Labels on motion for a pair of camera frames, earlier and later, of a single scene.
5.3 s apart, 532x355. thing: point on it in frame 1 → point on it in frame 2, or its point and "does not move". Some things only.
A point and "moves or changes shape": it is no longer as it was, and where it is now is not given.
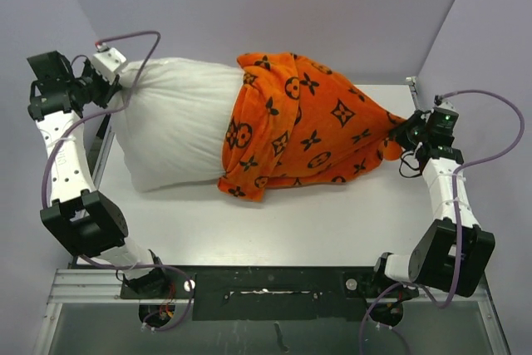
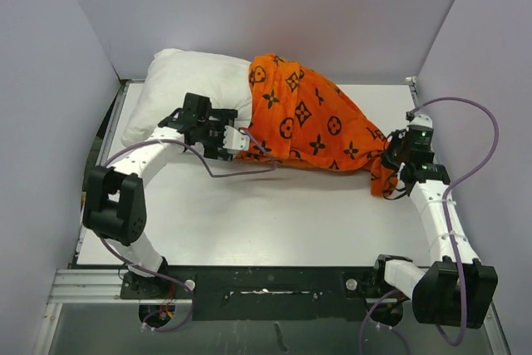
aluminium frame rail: (81, 286) does not move
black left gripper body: (99, 86) → (212, 134)
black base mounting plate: (273, 293) does not move
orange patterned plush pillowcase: (293, 122) moves or changes shape
